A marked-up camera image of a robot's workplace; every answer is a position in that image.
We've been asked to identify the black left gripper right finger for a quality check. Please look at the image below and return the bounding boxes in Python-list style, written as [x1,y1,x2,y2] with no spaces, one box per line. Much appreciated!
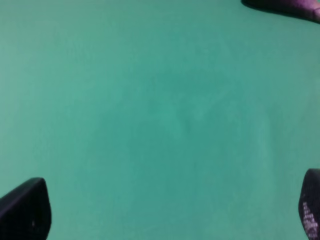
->
[298,168,320,240]

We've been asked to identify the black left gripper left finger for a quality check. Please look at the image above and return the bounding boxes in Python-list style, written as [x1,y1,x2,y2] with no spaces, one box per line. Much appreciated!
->
[0,177,52,240]

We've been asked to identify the green table cloth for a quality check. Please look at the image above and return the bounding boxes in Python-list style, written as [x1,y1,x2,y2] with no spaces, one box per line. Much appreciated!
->
[0,0,320,240]

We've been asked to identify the purple eggplant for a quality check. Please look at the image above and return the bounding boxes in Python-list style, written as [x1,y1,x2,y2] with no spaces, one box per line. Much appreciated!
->
[241,0,320,24]

